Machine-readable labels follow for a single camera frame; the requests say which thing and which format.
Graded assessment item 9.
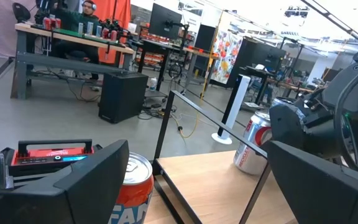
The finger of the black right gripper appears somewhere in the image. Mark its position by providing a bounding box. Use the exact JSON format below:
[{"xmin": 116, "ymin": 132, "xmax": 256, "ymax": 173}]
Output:
[{"xmin": 268, "ymin": 102, "xmax": 308, "ymax": 150}]

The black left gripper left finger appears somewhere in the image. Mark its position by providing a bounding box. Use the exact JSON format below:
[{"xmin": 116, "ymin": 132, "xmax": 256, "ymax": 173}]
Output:
[{"xmin": 0, "ymin": 139, "xmax": 131, "ymax": 224}]

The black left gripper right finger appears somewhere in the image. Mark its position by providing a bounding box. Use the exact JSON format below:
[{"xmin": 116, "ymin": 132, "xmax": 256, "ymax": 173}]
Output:
[{"xmin": 267, "ymin": 140, "xmax": 358, "ymax": 224}]

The silver Diet Coke can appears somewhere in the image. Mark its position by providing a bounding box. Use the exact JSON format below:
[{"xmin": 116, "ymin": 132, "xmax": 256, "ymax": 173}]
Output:
[{"xmin": 232, "ymin": 111, "xmax": 273, "ymax": 176}]

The orange Fanta can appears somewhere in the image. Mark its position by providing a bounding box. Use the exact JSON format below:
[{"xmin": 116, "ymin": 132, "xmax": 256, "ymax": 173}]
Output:
[{"xmin": 108, "ymin": 152, "xmax": 155, "ymax": 224}]

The red black portable radio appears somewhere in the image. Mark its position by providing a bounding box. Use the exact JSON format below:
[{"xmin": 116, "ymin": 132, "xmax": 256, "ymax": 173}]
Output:
[{"xmin": 0, "ymin": 138, "xmax": 104, "ymax": 187}]

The white tower fan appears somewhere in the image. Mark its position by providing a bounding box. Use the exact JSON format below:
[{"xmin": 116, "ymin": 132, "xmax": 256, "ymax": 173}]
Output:
[{"xmin": 211, "ymin": 74, "xmax": 252, "ymax": 146}]

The large black monitor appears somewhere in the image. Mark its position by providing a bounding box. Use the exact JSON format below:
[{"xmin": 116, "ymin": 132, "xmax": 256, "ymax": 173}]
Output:
[{"xmin": 251, "ymin": 42, "xmax": 287, "ymax": 71}]

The floral printed cloth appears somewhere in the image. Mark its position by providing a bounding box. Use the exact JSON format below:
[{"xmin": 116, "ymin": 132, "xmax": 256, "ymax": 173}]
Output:
[{"xmin": 210, "ymin": 29, "xmax": 244, "ymax": 85}]

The black computer tower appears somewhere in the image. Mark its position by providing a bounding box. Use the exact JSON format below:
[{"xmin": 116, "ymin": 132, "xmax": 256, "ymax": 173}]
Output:
[{"xmin": 98, "ymin": 71, "xmax": 149, "ymax": 124}]

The wooden workbench with grey legs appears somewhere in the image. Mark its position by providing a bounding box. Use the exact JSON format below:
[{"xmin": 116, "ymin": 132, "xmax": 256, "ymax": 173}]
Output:
[{"xmin": 10, "ymin": 22, "xmax": 135, "ymax": 100}]

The black desk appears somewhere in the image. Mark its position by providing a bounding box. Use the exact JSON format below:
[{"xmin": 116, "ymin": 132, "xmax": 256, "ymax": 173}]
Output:
[{"xmin": 137, "ymin": 39, "xmax": 186, "ymax": 91}]

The black computer monitor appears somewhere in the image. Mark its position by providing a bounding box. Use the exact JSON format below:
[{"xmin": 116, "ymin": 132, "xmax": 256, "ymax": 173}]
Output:
[{"xmin": 148, "ymin": 2, "xmax": 183, "ymax": 40}]

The person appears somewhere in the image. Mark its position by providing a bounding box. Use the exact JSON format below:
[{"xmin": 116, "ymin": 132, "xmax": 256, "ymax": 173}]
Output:
[{"xmin": 52, "ymin": 0, "xmax": 103, "ymax": 82}]

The black office chair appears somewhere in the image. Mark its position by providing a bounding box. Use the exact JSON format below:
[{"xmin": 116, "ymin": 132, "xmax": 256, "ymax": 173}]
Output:
[{"xmin": 12, "ymin": 2, "xmax": 32, "ymax": 24}]

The orange curtain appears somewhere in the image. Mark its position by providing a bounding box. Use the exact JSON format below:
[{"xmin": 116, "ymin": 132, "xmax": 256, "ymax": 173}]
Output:
[{"xmin": 92, "ymin": 0, "xmax": 132, "ymax": 65}]

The metal frame bracket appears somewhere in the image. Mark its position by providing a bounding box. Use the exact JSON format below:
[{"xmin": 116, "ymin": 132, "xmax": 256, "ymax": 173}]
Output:
[{"xmin": 0, "ymin": 152, "xmax": 14, "ymax": 191}]

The wooden shelf with black frame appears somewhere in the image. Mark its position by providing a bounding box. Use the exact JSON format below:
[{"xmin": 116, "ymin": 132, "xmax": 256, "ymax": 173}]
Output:
[{"xmin": 152, "ymin": 90, "xmax": 298, "ymax": 224}]

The yellow hanging rope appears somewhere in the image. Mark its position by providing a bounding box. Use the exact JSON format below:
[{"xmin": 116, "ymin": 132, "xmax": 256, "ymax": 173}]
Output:
[{"xmin": 199, "ymin": 11, "xmax": 224, "ymax": 100}]

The yellow floor cable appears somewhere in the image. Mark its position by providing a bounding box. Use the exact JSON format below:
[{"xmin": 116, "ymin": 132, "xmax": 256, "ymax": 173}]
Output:
[{"xmin": 166, "ymin": 102, "xmax": 200, "ymax": 139}]

